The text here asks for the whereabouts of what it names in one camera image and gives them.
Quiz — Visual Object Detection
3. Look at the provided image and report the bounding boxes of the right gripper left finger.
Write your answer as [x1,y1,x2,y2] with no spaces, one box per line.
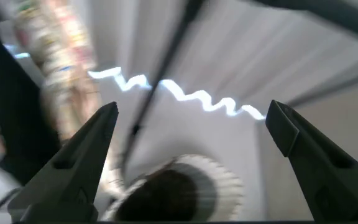
[7,101,119,223]

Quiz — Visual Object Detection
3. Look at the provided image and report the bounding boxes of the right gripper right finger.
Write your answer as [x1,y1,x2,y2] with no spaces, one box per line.
[265,99,358,223]

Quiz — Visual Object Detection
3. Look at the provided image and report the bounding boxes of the cream printed garment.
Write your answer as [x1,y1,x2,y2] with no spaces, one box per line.
[12,0,127,197]

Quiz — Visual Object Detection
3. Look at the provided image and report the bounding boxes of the white laundry basket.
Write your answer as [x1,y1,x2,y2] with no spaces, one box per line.
[100,154,246,223]

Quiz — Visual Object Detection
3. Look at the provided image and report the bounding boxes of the white curtain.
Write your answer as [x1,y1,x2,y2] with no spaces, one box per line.
[88,0,358,119]

